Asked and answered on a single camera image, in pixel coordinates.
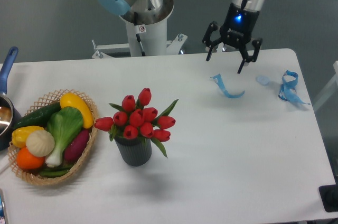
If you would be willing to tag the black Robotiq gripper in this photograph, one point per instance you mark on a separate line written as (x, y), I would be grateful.
(236, 32)

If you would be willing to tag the red tulip bouquet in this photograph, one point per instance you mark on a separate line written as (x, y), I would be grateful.
(135, 120)

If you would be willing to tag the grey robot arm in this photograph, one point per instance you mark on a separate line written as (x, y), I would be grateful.
(153, 11)

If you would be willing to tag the dark grey ribbed vase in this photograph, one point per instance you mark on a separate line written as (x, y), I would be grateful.
(134, 151)

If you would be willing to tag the blue curved plastic strip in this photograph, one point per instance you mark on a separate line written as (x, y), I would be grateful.
(219, 81)

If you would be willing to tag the pale blue bottle cap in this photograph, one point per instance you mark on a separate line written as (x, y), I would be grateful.
(263, 80)

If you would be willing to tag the blue ribbon tangle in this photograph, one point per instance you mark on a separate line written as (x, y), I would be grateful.
(287, 90)

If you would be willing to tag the yellow squash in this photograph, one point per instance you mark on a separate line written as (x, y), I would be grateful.
(73, 100)

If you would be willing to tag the black device at table edge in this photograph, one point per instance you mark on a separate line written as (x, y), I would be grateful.
(328, 195)

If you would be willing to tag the green bok choy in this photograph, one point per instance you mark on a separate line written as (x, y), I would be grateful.
(64, 126)

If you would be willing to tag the purple sweet potato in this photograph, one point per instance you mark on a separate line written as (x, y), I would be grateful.
(73, 152)

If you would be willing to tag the green cucumber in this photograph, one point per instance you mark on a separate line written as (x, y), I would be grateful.
(39, 117)

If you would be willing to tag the white garlic bulb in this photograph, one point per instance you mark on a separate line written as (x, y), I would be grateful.
(40, 143)

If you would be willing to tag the green pea pods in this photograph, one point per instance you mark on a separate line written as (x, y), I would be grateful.
(55, 172)

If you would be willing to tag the yellow bell pepper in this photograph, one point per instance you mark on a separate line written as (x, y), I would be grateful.
(20, 135)

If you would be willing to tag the orange fruit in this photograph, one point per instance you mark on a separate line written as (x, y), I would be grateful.
(26, 161)

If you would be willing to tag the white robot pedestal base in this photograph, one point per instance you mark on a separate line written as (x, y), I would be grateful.
(143, 40)

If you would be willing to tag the white frame at right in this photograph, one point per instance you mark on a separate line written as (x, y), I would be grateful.
(328, 90)

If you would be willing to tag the blue handled saucepan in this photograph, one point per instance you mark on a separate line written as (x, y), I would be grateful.
(9, 115)

